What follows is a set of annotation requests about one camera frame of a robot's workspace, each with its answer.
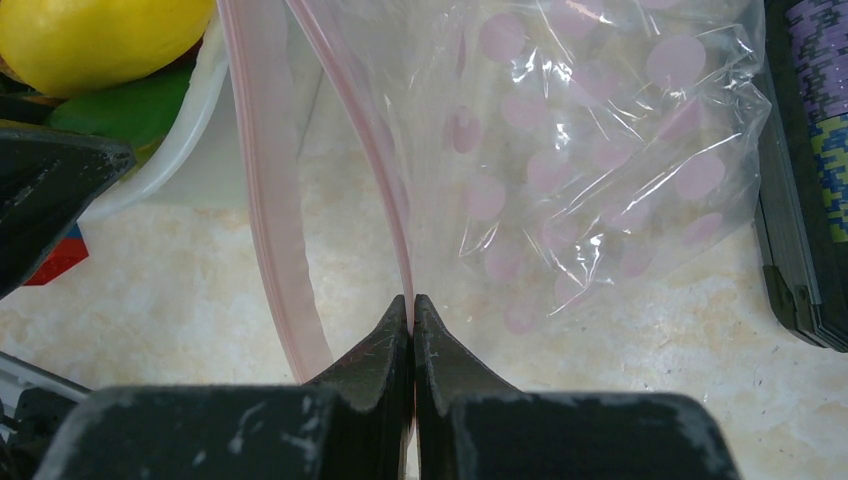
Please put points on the yellow mango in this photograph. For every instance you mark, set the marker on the yellow mango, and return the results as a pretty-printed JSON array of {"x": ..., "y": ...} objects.
[{"x": 68, "y": 48}]

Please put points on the black poker chip case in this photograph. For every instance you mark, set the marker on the black poker chip case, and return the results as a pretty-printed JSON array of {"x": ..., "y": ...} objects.
[{"x": 801, "y": 216}]

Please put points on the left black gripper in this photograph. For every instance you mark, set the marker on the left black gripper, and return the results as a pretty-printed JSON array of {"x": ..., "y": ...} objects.
[{"x": 48, "y": 179}]

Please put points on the clear zip top bag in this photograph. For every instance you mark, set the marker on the clear zip top bag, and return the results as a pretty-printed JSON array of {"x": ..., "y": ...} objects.
[{"x": 532, "y": 157}]

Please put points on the red blue block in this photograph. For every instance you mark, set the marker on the red blue block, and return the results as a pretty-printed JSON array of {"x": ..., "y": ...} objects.
[{"x": 69, "y": 252}]

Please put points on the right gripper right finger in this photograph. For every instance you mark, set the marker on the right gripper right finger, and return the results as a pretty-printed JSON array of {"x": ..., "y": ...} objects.
[{"x": 446, "y": 373}]

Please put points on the green pepper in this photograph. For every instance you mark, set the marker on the green pepper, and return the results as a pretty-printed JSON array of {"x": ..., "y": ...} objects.
[{"x": 140, "y": 113}]

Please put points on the white fruit tray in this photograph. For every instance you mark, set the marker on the white fruit tray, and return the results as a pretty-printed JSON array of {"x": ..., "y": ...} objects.
[{"x": 199, "y": 163}]

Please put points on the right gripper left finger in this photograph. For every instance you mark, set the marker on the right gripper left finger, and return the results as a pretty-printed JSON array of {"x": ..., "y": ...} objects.
[{"x": 367, "y": 430}]

